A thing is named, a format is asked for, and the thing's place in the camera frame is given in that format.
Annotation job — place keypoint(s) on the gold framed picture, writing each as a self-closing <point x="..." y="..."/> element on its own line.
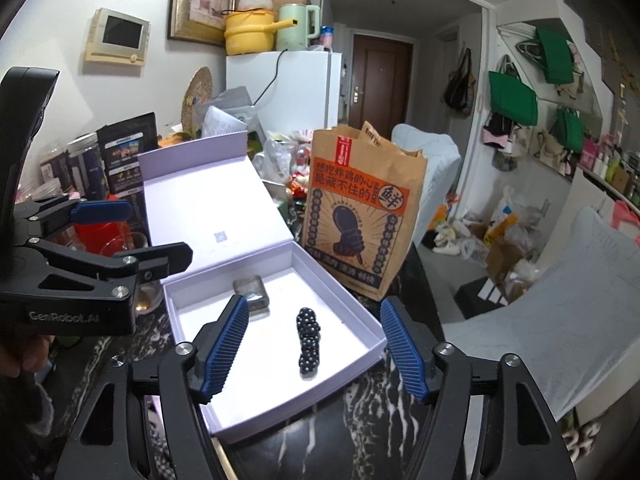
<point x="200" y="0"/>

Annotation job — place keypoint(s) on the black printed pouch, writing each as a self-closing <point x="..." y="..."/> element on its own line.
<point x="125" y="155"/>

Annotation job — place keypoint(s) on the green tote bag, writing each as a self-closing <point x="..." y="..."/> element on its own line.
<point x="555" y="55"/>
<point x="570" y="130"/>
<point x="512" y="100"/>

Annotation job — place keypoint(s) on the red cup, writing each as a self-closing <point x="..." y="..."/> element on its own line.
<point x="92" y="237"/>

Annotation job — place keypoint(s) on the row of cosmetic bottles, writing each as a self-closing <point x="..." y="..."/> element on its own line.
<point x="610" y="160"/>

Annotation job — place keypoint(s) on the dark hanging bag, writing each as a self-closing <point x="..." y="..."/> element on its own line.
<point x="459" y="85"/>

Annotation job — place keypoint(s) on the clear lidded jar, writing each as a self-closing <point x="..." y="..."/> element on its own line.
<point x="87" y="165"/>
<point x="55" y="165"/>

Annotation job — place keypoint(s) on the pink bottle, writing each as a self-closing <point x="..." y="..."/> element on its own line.
<point x="327" y="40"/>

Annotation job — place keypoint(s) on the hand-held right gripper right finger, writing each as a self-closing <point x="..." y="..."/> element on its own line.
<point x="404" y="355"/>

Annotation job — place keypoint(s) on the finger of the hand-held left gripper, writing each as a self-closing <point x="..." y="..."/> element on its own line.
<point x="150" y="260"/>
<point x="100" y="211"/>

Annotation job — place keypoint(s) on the grey plastic bag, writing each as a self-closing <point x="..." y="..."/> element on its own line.
<point x="225" y="102"/>

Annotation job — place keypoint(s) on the wall intercom panel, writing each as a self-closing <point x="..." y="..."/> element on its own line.
<point x="117" y="35"/>

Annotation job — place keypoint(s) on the yellow pot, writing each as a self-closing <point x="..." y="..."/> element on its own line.
<point x="247" y="35"/>

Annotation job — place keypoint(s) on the person's left hand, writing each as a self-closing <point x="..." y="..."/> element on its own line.
<point x="25" y="352"/>

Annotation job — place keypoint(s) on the white covered chair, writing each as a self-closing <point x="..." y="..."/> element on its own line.
<point x="440" y="175"/>

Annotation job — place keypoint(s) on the clear glass cup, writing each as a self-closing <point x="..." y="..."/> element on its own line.
<point x="127" y="247"/>

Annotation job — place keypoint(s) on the printed brown paper bag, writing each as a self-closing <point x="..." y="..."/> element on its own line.
<point x="360" y="185"/>

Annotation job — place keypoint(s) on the white fridge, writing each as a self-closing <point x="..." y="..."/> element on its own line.
<point x="300" y="90"/>

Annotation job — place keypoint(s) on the woven straw mat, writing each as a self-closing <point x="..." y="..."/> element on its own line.
<point x="197" y="95"/>

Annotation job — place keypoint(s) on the green electric kettle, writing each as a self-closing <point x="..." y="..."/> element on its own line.
<point x="295" y="30"/>

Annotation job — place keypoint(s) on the white covered sofa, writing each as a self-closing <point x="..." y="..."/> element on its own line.
<point x="560" y="320"/>

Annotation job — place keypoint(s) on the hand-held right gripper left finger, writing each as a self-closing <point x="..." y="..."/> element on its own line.
<point x="226" y="350"/>

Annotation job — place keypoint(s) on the small metal tin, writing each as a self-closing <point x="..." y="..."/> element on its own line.
<point x="250" y="287"/>

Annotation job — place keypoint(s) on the clear plastic bag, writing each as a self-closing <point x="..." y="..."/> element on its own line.
<point x="275" y="160"/>

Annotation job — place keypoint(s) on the brown door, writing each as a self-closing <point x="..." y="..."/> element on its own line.
<point x="382" y="80"/>

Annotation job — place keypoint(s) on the yellow shopping bag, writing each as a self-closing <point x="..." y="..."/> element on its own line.
<point x="502" y="225"/>

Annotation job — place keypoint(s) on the white gift box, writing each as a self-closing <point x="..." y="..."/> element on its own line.
<point x="280" y="375"/>

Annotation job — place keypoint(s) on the brown cardboard carton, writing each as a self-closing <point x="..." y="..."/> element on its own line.
<point x="505" y="260"/>

